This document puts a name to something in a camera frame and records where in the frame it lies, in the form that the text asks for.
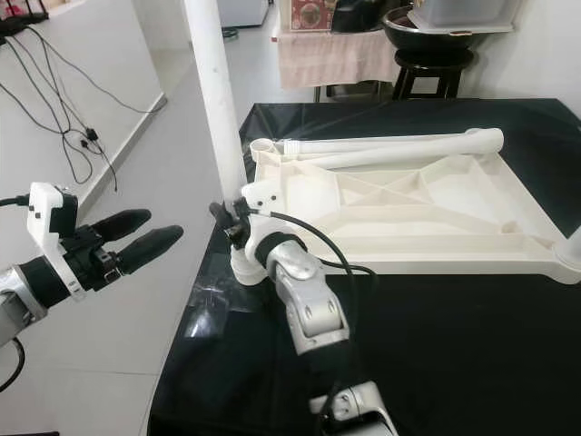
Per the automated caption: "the white plastic children tabletop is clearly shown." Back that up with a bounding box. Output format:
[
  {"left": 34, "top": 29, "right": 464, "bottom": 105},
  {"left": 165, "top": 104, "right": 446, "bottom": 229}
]
[{"left": 230, "top": 136, "right": 581, "bottom": 287}]

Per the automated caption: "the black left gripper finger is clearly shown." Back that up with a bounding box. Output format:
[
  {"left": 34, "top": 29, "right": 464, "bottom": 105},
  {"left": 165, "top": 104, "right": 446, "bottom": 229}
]
[
  {"left": 86, "top": 209, "right": 153, "bottom": 244},
  {"left": 113, "top": 225, "right": 185, "bottom": 276}
]

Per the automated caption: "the black bag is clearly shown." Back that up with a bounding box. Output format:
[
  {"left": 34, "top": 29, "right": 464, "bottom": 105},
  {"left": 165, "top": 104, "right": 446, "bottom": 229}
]
[{"left": 330, "top": 0, "right": 387, "bottom": 33}]

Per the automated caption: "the pink cloth covered table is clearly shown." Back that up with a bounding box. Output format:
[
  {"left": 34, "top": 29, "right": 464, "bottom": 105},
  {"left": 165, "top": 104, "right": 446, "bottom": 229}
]
[{"left": 277, "top": 27, "right": 396, "bottom": 90}]

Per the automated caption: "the black wall cable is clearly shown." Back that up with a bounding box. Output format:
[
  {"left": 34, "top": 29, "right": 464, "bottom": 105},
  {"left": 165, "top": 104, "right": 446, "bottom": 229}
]
[{"left": 5, "top": 18, "right": 169, "bottom": 196}]

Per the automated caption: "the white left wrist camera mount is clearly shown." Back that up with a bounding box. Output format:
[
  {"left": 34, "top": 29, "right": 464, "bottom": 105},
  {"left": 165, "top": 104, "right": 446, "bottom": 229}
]
[{"left": 27, "top": 182, "right": 80, "bottom": 301}]

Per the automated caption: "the white small fridge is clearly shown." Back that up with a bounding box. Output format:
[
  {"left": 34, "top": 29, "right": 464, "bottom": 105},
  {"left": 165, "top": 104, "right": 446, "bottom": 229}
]
[{"left": 218, "top": 0, "right": 273, "bottom": 28}]

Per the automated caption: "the black round stool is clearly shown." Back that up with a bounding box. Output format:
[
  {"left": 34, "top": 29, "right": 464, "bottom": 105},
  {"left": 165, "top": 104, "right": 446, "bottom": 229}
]
[{"left": 392, "top": 47, "right": 475, "bottom": 101}]

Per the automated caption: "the clear plastic storage box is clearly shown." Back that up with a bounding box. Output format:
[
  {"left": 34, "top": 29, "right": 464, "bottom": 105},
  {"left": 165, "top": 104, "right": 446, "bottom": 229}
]
[{"left": 409, "top": 0, "right": 514, "bottom": 33}]

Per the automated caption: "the red printed box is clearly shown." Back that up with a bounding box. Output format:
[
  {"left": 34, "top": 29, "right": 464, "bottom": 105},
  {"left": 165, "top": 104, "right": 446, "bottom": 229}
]
[{"left": 290, "top": 0, "right": 337, "bottom": 33}]

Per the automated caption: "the black router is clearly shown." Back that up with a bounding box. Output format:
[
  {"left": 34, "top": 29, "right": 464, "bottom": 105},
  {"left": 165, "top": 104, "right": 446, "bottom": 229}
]
[{"left": 0, "top": 0, "right": 51, "bottom": 24}]

